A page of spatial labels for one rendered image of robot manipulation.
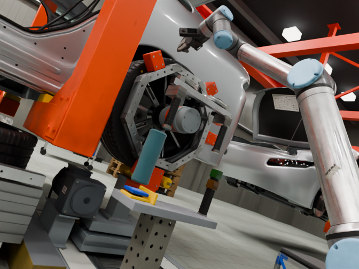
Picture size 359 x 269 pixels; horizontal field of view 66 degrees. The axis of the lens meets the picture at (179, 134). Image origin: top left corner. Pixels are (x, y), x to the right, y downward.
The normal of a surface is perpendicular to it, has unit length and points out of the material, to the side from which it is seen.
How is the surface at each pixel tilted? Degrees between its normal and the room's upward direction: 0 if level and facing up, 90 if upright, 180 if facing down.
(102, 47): 90
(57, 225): 90
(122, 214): 90
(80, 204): 90
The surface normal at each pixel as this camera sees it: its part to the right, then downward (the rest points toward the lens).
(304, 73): -0.69, -0.42
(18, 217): 0.61, 0.12
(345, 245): -0.69, -0.22
